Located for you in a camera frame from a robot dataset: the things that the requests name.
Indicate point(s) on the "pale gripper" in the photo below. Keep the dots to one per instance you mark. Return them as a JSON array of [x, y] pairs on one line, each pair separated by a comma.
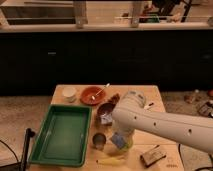
[[125, 131]]

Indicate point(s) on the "white small cup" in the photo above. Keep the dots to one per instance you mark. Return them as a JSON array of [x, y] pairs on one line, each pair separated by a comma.
[[69, 93]]

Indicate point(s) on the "dark brown bowl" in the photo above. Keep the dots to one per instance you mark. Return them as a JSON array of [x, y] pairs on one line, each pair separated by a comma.
[[105, 108]]

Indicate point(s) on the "white crumpled paper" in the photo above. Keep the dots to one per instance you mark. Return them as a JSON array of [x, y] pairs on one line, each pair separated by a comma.
[[106, 119]]

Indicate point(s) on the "small metal cup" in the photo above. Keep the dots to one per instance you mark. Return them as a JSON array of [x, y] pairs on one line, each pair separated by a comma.
[[99, 140]]

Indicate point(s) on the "yellow corn cob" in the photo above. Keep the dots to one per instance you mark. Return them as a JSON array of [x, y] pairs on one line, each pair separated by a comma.
[[113, 161]]

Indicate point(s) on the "green plastic tray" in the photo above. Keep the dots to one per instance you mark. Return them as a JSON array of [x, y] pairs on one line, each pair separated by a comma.
[[63, 136]]

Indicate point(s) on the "orange bowl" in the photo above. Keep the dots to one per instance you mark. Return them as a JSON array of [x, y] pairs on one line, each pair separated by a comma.
[[88, 92]]

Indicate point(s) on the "black stand pole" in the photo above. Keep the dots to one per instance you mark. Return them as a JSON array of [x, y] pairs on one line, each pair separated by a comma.
[[29, 133]]

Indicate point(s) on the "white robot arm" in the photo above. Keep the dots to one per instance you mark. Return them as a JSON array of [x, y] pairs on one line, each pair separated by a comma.
[[193, 131]]

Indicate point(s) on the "white handled dish brush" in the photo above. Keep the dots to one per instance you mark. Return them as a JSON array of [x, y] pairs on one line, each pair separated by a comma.
[[148, 106]]

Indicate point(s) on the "dark red food piece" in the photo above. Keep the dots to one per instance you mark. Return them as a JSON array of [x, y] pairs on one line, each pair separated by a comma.
[[114, 99]]

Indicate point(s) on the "brown wooden block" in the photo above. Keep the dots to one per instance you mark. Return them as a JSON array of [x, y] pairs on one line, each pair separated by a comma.
[[153, 155]]

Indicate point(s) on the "white spoon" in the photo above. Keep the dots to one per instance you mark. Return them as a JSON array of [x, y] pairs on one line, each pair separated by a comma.
[[94, 96]]

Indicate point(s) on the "blue sponge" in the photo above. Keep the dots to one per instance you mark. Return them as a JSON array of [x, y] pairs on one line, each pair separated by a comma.
[[118, 140]]

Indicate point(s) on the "green translucent cup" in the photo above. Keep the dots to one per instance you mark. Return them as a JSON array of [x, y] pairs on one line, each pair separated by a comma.
[[124, 146]]

